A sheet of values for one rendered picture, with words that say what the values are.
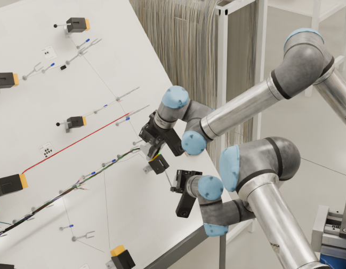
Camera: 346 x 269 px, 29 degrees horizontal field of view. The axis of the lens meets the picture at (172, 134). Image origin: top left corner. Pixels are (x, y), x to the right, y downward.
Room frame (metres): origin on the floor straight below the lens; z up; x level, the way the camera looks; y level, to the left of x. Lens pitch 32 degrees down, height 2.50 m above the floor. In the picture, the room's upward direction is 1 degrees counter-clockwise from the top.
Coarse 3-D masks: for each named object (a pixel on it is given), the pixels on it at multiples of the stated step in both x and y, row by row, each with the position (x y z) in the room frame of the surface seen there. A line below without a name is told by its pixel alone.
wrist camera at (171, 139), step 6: (162, 132) 1.91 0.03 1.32; (168, 132) 1.91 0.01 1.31; (174, 132) 1.93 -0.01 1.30; (168, 138) 1.90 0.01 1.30; (174, 138) 1.91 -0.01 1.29; (168, 144) 1.90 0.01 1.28; (174, 144) 1.90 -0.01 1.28; (180, 144) 1.91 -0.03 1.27; (174, 150) 1.89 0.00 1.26; (180, 150) 1.89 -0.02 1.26
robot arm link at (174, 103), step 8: (168, 88) 1.88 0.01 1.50; (176, 88) 1.88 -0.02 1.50; (168, 96) 1.85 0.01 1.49; (176, 96) 1.85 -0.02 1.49; (184, 96) 1.86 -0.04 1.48; (160, 104) 1.88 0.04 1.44; (168, 104) 1.84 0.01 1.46; (176, 104) 1.83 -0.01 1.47; (184, 104) 1.84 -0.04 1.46; (160, 112) 1.87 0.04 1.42; (168, 112) 1.85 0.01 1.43; (176, 112) 1.84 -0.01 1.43; (184, 112) 1.84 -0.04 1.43; (168, 120) 1.86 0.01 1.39; (176, 120) 1.88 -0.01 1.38
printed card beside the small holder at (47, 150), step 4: (44, 144) 1.88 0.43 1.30; (48, 144) 1.89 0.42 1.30; (40, 148) 1.86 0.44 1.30; (44, 148) 1.87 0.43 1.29; (48, 148) 1.88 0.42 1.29; (52, 148) 1.88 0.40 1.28; (44, 152) 1.86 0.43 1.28; (48, 152) 1.87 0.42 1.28; (52, 152) 1.87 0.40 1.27; (44, 156) 1.85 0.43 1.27; (48, 156) 1.86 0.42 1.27; (52, 156) 1.86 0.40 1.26
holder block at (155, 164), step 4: (160, 156) 1.98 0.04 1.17; (152, 160) 1.96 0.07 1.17; (156, 160) 1.96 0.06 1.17; (160, 160) 1.97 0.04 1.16; (164, 160) 1.98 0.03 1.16; (152, 164) 1.96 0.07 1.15; (156, 164) 1.95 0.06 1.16; (160, 164) 1.96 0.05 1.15; (164, 164) 1.96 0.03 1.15; (168, 164) 1.97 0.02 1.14; (152, 168) 1.97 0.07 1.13; (156, 168) 1.95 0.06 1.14; (160, 168) 1.95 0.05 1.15; (164, 168) 1.95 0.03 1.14; (156, 172) 1.96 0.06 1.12; (160, 172) 1.94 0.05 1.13
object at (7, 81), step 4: (8, 72) 1.91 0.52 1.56; (12, 72) 1.92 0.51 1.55; (0, 76) 1.89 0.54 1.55; (4, 76) 1.89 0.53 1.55; (8, 76) 1.90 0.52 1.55; (12, 76) 1.91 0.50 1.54; (0, 80) 1.88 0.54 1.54; (4, 80) 1.88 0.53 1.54; (8, 80) 1.89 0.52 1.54; (12, 80) 1.90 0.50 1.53; (0, 84) 1.87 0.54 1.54; (4, 84) 1.87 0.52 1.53; (8, 84) 1.88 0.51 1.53; (12, 84) 1.89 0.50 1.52; (0, 88) 1.89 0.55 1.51; (4, 88) 1.90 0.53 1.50; (0, 92) 1.93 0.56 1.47
